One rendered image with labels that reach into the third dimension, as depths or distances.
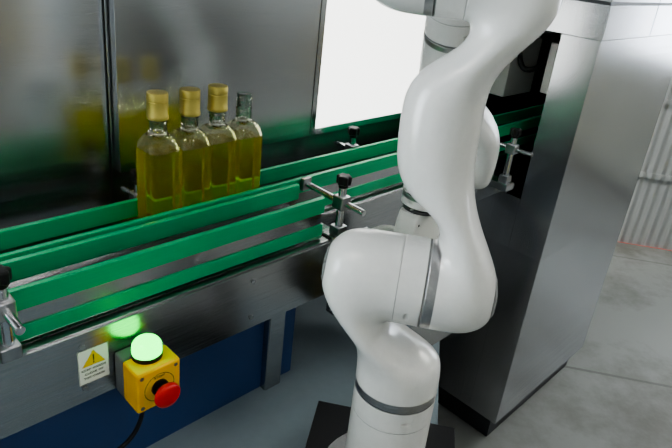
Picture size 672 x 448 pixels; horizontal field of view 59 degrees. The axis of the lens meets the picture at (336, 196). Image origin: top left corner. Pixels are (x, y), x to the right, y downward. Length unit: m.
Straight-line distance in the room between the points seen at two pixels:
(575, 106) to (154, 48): 1.13
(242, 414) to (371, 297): 0.51
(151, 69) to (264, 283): 0.43
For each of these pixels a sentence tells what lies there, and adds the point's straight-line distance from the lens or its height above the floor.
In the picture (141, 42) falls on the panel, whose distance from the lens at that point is 1.12.
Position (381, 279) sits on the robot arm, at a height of 1.20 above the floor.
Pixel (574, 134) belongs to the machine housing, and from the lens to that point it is 1.79.
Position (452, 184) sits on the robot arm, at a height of 1.33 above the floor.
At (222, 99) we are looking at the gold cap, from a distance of 1.07.
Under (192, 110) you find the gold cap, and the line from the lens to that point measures 1.03.
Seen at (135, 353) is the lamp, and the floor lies 1.01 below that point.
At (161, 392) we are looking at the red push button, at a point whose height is 0.97.
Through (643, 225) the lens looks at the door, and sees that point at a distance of 4.20.
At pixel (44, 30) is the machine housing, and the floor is 1.40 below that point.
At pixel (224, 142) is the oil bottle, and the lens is 1.08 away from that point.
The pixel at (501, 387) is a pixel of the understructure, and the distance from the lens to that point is 2.20.
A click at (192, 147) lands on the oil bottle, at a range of 1.04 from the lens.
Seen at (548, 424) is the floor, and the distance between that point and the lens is 2.53.
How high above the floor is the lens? 1.59
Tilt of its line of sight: 24 degrees down
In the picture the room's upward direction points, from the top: 7 degrees clockwise
